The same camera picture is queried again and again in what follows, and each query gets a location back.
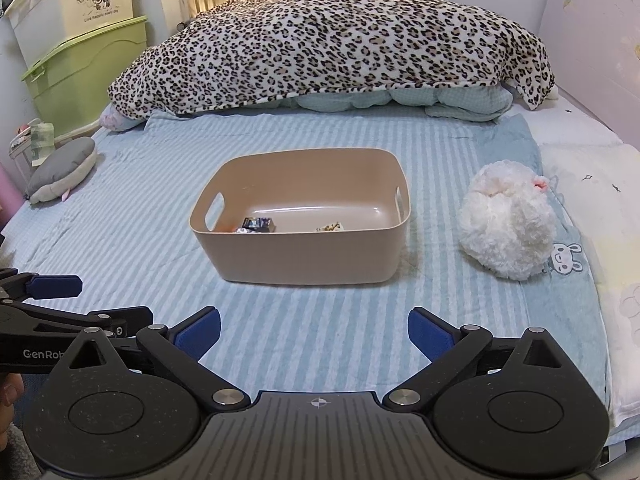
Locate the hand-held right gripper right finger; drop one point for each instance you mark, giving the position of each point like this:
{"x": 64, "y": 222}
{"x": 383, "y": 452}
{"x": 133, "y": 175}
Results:
{"x": 427, "y": 331}

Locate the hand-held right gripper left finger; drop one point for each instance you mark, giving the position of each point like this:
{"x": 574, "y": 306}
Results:
{"x": 202, "y": 328}

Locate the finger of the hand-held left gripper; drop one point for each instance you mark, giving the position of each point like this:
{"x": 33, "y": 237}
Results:
{"x": 55, "y": 285}
{"x": 130, "y": 317}

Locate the dark cartoon cat box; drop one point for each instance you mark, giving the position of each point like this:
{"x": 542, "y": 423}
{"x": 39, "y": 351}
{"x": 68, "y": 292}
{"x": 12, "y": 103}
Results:
{"x": 259, "y": 224}

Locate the beige plastic storage basket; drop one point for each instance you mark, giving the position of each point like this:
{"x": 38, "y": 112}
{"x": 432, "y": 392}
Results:
{"x": 300, "y": 255}

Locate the yellow floral scrunchie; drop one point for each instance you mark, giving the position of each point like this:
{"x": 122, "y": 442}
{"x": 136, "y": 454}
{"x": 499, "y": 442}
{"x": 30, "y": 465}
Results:
{"x": 330, "y": 227}

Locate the person's left hand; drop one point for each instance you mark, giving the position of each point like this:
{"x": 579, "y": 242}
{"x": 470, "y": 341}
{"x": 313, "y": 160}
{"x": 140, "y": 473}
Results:
{"x": 10, "y": 392}

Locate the blue striped bed cover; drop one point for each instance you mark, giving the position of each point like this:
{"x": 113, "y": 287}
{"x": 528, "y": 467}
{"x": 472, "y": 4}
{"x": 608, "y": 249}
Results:
{"x": 150, "y": 210}

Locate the grey plush cushion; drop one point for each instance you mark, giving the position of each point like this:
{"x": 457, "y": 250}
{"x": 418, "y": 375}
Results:
{"x": 60, "y": 170}

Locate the white fluffy plush toy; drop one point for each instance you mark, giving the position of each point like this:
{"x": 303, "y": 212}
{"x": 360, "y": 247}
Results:
{"x": 505, "y": 230}

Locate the pale green paper pack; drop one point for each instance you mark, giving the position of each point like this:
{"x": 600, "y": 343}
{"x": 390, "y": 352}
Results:
{"x": 42, "y": 144}

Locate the pink floral pillow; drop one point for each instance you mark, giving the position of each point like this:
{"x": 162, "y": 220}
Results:
{"x": 115, "y": 119}

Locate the green plastic storage bin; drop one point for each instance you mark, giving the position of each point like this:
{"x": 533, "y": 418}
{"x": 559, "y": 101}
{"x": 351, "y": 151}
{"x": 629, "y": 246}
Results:
{"x": 85, "y": 70}

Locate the white bed sheet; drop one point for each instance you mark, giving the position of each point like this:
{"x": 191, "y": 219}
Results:
{"x": 605, "y": 195}

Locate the pale green checked quilt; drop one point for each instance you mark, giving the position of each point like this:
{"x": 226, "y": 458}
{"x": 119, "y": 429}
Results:
{"x": 450, "y": 102}

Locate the white plastic storage bin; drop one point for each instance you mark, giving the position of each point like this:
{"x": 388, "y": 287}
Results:
{"x": 65, "y": 5}

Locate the leopard print blanket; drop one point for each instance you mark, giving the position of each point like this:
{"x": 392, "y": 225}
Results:
{"x": 325, "y": 40}

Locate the white bed board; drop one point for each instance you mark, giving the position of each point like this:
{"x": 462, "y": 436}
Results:
{"x": 600, "y": 45}

